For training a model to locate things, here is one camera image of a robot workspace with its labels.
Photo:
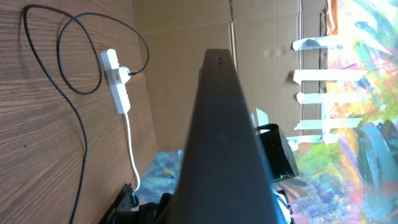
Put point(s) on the Galaxy S24+ smartphone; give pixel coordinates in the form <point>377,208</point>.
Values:
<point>225,177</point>

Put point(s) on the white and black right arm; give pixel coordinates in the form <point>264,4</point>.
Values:
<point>282,163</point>

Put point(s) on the white charger plug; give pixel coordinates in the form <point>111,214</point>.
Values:
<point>119,75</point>

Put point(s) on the white power strip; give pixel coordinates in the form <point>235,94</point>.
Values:
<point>119,92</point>

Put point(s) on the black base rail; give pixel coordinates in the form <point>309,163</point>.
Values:
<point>125,201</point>

